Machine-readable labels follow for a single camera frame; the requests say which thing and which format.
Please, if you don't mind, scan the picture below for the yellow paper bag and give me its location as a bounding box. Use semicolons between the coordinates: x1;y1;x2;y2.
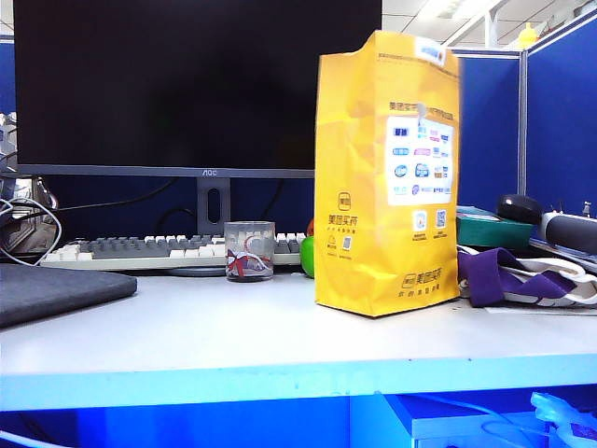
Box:
313;30;463;320

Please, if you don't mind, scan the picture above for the purple and white cloth bag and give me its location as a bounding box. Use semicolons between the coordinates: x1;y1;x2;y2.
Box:
456;246;597;309

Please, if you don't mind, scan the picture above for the translucent plastic bag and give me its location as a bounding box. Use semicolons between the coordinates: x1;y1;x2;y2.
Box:
529;390;597;448

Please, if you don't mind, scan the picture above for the green round toy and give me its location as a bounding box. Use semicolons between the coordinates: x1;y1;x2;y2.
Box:
298;218;318;280

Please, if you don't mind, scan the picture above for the clear cup with ribbon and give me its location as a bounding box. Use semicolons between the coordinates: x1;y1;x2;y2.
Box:
223;220;277;283

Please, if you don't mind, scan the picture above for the grey monitor stand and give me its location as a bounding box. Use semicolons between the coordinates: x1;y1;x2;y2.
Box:
167;176;234;278

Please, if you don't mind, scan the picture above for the grey and white keyboard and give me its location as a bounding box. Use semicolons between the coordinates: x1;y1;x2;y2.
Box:
39;231;309;272

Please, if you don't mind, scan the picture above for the black computer monitor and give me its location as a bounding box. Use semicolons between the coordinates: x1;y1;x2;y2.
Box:
12;0;384;179

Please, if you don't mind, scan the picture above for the green box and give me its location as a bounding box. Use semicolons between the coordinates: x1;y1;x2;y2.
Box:
455;205;535;248

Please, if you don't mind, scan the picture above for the black computer mouse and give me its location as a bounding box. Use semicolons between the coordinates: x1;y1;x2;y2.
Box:
494;193;544;227

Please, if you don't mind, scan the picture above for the dark grey fabric pad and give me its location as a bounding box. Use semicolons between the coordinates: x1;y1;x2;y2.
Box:
0;262;139;329

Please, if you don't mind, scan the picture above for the grey cylindrical device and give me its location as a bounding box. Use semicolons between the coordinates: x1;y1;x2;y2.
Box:
539;201;597;257

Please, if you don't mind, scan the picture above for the blue office partition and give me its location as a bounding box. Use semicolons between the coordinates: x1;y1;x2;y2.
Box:
448;8;597;220

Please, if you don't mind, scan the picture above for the silver robot figurine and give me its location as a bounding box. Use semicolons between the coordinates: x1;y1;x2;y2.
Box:
0;111;61;255

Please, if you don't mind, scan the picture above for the yellow figure on partition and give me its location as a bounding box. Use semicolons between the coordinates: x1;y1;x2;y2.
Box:
517;21;539;49

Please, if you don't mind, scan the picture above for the white cable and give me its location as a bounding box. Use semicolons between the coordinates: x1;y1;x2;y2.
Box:
0;197;64;267

